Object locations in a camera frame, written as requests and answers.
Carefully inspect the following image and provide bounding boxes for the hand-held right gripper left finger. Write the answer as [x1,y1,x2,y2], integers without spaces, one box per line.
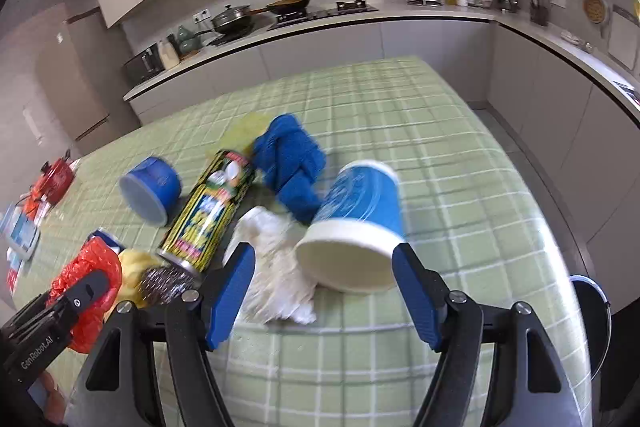
[65,242,257,427]

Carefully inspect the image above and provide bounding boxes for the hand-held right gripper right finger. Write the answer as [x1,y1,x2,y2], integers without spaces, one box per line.
[391,243,583,427]

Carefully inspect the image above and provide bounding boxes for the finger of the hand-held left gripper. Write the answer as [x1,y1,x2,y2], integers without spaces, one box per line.
[50,270,108,315]

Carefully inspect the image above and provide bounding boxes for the red plastic bag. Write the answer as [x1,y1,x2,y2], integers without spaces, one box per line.
[46,238,123,354]

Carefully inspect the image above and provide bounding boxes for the yellow sponge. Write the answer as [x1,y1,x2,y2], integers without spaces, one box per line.
[112,248,166,310]

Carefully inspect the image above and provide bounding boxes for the white tissue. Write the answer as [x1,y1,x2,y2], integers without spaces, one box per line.
[222,206,318,327]

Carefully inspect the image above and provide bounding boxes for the steel wool scrubber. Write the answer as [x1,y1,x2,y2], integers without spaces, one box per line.
[136,264,201,308]

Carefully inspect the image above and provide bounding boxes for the yellow spray can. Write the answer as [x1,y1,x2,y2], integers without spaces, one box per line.
[156,149,257,275]

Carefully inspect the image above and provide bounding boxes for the large blue paper cup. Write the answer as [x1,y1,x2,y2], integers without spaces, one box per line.
[294,159,407,294]

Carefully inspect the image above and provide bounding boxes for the small blue paper cup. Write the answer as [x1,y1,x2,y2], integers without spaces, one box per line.
[119,157,182,228]

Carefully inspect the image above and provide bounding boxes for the black round trash bin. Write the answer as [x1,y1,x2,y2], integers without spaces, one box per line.
[569,274,612,413]

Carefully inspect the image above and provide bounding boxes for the person's left hand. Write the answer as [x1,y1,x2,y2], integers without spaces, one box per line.
[30,371,68,427]

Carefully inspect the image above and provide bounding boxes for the blue white packet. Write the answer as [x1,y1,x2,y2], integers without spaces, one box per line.
[87,229,126,254]

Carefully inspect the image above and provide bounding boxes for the orange small object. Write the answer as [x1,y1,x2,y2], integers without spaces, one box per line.
[22,196,49,219]

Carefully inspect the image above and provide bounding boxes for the red metal container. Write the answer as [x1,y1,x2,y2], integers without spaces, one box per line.
[31,150,76,202]

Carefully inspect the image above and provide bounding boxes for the blue knitted cloth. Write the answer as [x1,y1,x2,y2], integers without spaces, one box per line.
[251,113,328,225]

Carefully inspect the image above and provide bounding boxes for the yellow cloth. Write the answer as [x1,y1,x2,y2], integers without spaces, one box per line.
[220,113,273,155]

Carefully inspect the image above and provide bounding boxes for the beige refrigerator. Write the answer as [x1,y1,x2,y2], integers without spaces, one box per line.
[35,4,141,158]

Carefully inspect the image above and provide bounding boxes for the black toaster oven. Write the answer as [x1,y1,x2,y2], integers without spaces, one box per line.
[123,47,166,84]

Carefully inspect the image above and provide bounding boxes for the white jug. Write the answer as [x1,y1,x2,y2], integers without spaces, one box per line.
[159,41,181,70]

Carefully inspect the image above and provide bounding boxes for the green teapot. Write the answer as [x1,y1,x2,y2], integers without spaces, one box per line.
[170,26,203,58]

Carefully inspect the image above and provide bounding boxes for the white kitchen counter cabinets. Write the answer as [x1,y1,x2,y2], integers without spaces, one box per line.
[122,0,640,315]

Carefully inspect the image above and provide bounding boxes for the black lidded pot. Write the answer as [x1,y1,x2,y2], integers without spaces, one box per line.
[210,4,256,35]

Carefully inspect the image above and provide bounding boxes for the black gas hob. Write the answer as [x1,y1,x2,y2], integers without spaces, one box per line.
[267,2,379,31]

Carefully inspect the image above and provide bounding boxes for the black wok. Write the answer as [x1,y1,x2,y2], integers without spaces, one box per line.
[248,0,312,16]

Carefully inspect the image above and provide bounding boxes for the white cutting board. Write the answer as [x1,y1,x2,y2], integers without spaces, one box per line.
[607,7,640,70]

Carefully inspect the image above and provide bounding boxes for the round wooden trivet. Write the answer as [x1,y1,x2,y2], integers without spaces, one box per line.
[583,0,608,25]

